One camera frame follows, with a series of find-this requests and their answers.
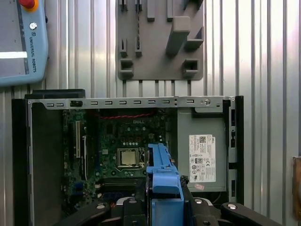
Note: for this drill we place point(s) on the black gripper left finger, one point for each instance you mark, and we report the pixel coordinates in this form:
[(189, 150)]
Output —
[(134, 212)]

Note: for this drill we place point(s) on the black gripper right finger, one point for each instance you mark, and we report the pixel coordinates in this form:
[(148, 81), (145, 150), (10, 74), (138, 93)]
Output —
[(200, 214)]

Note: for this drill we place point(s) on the hard disk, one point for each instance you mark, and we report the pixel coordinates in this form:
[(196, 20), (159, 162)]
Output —
[(162, 179)]

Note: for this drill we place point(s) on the silver CPU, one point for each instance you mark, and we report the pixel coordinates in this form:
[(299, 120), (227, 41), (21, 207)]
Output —
[(129, 157)]

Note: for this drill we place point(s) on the grey power supply unit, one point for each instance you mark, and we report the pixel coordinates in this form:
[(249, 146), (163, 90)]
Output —
[(183, 153)]

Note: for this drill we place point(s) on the green motherboard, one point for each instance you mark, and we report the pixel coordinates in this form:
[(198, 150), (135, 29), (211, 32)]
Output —
[(108, 150)]

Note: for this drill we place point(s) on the black open PC case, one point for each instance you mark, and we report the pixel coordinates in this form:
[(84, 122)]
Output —
[(18, 153)]

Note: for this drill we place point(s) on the grey parts rack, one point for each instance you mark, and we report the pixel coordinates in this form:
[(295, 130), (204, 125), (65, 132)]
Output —
[(152, 63)]

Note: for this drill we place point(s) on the pale blue teach pendant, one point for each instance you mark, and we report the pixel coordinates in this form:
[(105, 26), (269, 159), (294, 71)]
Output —
[(37, 58)]

